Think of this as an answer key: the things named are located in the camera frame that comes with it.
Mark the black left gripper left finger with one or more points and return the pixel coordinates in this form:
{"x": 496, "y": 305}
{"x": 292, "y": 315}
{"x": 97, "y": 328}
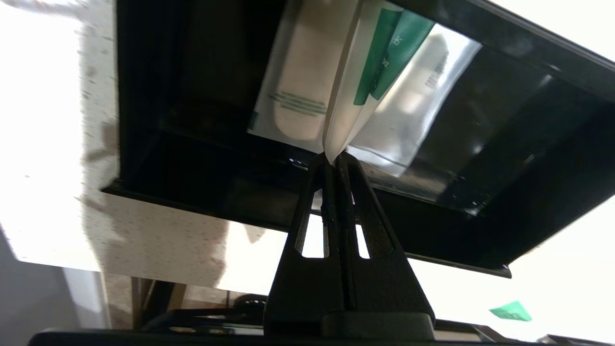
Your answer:
{"x": 298, "y": 283}

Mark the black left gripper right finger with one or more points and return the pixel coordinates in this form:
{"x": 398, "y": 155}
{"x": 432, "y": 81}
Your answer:
{"x": 384, "y": 283}

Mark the packet green square label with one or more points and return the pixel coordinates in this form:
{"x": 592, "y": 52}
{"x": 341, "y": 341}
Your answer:
{"x": 511, "y": 311}

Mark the black box drawer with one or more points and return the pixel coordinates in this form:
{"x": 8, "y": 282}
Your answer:
{"x": 192, "y": 168}

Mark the long toothbrush packet green label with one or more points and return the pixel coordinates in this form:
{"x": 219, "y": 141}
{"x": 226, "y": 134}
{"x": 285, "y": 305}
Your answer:
{"x": 350, "y": 96}

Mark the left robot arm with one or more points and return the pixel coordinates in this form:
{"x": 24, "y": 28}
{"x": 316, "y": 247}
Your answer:
{"x": 202, "y": 315}

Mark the beige packet in drawer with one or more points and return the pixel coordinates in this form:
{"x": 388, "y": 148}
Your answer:
{"x": 298, "y": 72}

